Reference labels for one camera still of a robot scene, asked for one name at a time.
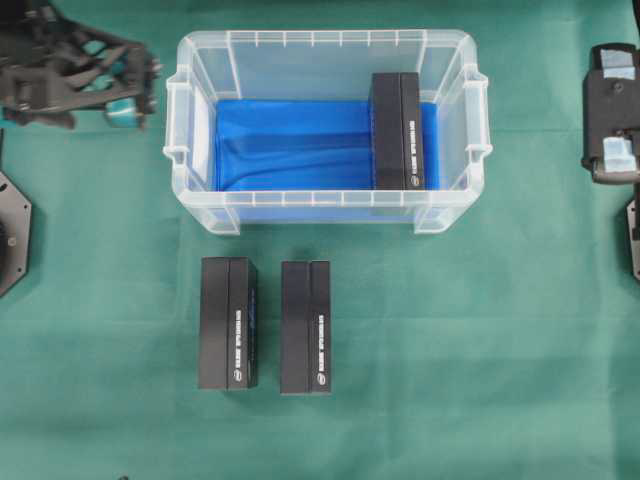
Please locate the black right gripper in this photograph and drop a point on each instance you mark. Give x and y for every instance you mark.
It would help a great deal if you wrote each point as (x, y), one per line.
(610, 93)

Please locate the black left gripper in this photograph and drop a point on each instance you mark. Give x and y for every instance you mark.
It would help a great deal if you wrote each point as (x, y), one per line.
(52, 66)

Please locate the black realsense box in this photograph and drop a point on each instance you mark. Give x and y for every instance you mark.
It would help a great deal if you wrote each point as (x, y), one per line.
(305, 328)
(228, 331)
(396, 131)

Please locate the clear plastic storage bin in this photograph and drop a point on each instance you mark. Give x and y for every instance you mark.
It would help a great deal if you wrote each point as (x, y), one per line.
(329, 65)

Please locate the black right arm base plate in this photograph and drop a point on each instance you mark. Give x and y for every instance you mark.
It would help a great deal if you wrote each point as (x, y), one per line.
(632, 212)

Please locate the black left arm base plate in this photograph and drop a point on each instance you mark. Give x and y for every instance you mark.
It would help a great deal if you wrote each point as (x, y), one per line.
(16, 212)

